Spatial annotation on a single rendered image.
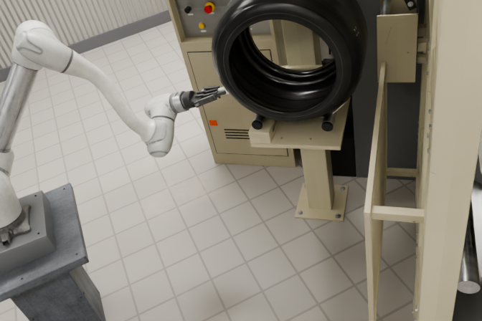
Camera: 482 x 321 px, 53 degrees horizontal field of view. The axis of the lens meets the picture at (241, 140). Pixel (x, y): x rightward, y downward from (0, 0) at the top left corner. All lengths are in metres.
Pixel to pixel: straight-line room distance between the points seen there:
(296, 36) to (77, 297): 1.51
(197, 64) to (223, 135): 0.52
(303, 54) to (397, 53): 0.39
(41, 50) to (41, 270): 0.85
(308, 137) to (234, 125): 1.01
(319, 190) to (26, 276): 1.47
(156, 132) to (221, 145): 1.08
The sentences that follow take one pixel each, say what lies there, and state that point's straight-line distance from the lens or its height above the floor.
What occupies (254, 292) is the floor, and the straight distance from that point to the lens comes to 2.49.
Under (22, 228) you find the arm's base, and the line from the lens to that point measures 2.14.
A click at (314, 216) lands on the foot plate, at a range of 2.73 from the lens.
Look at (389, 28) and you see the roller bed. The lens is 1.96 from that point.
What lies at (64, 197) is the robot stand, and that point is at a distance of 2.36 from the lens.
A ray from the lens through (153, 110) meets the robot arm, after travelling 2.13.
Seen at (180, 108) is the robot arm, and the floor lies 0.93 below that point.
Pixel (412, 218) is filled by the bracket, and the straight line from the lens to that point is 1.44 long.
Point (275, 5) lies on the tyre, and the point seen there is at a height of 1.41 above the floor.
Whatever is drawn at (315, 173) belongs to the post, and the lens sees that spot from 2.56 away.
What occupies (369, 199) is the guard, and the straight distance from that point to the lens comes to 1.45.
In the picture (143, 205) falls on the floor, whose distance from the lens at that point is 3.10.
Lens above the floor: 2.06
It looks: 38 degrees down
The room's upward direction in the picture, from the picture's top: 14 degrees counter-clockwise
